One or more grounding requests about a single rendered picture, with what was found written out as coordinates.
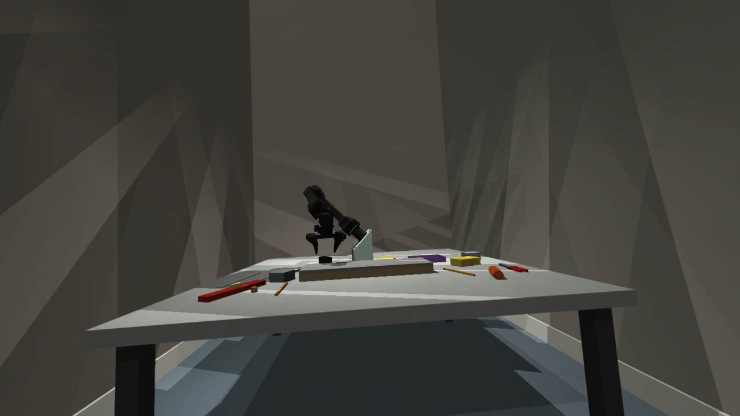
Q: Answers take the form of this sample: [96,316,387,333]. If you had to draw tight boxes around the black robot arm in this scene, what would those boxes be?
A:
[303,185,367,242]

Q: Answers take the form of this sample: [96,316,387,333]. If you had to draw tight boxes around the purple tray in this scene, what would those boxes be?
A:
[408,254,446,263]

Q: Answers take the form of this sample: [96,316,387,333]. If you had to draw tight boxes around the dark red long bar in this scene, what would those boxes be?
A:
[198,280,266,303]

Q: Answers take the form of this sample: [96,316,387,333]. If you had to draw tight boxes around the orange-handled screwdriver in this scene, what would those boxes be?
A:
[488,266,504,280]

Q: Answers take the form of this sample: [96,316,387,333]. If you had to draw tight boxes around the red-handled pliers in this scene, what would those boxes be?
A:
[499,263,528,272]

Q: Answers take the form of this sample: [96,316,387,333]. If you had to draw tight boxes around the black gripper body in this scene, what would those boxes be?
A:
[306,223,346,242]

